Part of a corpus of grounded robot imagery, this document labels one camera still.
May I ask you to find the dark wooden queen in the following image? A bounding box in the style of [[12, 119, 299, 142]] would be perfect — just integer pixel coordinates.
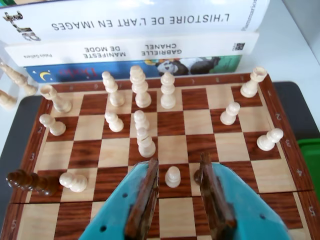
[[6, 169, 60, 197]]

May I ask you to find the light pawn lying centre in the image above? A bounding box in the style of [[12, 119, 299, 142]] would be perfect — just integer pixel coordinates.
[[136, 127, 157, 158]]

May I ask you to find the green plastic container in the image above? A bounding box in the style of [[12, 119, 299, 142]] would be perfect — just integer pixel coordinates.
[[296, 138, 320, 192]]

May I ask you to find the light wooden king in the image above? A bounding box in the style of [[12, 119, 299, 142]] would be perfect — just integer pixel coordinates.
[[129, 65, 153, 109]]

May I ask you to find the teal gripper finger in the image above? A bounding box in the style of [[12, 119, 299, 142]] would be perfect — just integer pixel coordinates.
[[78, 158, 160, 240], [199, 152, 293, 240]]

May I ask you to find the blue children's picture book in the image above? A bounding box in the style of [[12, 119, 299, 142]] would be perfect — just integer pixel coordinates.
[[23, 54, 243, 84]]

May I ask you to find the thick white art book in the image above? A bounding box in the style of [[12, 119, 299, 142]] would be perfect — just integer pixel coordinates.
[[0, 0, 271, 43]]

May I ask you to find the white Gabrielle Chanel book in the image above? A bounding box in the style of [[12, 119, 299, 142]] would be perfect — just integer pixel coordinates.
[[4, 32, 260, 68]]

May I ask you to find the light wooden rook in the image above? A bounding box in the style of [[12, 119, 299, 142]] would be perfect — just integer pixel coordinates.
[[39, 84, 73, 113], [240, 66, 268, 98]]

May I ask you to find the light wooden bishop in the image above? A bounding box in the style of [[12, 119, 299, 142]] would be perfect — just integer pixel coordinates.
[[101, 71, 126, 108]]

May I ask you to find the wooden folding chessboard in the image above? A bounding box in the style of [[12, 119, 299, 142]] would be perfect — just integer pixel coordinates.
[[0, 72, 320, 240]]

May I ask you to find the dark wooden pawn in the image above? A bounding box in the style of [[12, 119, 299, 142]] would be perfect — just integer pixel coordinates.
[[193, 168, 204, 186]]

